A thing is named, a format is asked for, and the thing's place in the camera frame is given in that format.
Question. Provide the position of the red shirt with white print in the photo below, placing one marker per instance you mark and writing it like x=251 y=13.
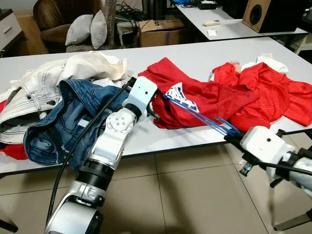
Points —
x=214 y=100

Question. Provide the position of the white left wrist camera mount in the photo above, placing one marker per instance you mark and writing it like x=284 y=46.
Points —
x=144 y=92

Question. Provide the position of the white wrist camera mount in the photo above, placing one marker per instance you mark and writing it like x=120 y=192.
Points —
x=265 y=144
x=144 y=92

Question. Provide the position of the red cloth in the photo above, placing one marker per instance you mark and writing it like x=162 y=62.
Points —
x=12 y=151

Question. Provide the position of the plain red shirt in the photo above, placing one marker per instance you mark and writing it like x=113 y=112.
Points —
x=273 y=92

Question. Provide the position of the small white garment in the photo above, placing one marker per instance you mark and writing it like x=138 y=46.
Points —
x=270 y=63

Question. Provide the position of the white remote control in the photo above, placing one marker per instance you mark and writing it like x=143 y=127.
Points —
x=211 y=22

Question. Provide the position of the black device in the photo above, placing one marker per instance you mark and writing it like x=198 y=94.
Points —
x=207 y=5

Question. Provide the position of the grey metal frame leg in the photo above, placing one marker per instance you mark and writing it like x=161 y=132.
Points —
x=292 y=223

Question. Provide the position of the brown armchair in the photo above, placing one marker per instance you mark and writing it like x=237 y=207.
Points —
x=56 y=14

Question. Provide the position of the blue clothes hanger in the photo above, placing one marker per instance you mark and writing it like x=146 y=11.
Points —
x=209 y=119

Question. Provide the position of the grey pillow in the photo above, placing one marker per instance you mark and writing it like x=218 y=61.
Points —
x=78 y=30
x=99 y=28

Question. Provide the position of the brown cardboard box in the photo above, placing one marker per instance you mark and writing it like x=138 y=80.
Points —
x=163 y=33

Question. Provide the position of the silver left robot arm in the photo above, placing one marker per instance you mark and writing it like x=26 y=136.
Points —
x=109 y=141

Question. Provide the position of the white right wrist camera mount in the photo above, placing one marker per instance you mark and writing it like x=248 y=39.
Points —
x=265 y=144

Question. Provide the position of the wooden black speaker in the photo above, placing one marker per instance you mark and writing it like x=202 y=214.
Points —
x=265 y=14

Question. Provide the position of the small white object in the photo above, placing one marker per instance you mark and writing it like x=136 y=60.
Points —
x=212 y=32

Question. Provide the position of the white drawer unit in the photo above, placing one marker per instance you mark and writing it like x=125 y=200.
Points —
x=9 y=29

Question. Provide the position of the white side table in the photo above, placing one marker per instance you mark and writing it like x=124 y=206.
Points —
x=234 y=30

